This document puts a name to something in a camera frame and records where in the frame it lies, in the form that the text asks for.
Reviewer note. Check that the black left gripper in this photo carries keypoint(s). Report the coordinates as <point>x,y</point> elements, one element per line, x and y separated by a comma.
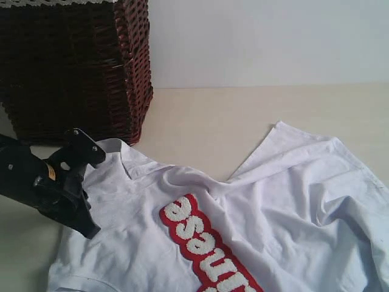
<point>62,198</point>

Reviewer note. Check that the white t-shirt red lettering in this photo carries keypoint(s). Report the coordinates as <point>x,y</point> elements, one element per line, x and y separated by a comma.
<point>301,213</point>

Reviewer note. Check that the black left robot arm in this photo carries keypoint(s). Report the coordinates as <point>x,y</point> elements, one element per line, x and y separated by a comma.
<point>19,168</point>

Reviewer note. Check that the brown wicker laundry basket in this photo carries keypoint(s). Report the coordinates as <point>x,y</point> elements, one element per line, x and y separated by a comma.
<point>81,66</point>

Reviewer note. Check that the white lace cloth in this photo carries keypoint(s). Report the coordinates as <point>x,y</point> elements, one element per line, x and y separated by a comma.
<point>7,4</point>

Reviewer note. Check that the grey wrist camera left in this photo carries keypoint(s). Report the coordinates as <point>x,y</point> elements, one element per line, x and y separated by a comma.
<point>80,150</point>

